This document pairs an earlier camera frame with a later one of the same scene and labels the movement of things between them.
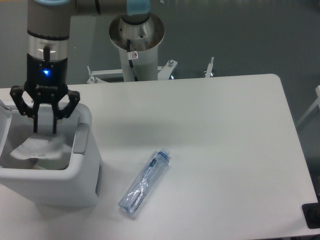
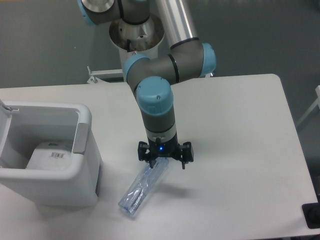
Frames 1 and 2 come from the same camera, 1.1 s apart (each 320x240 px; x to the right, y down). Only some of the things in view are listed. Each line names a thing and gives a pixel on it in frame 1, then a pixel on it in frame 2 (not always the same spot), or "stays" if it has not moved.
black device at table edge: x=311 y=213 stays
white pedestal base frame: x=96 y=76 stays
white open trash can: x=75 y=180 stays
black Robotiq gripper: x=47 y=82 to x=158 y=149
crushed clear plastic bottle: x=135 y=194 stays
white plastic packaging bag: x=40 y=148 to x=51 y=155
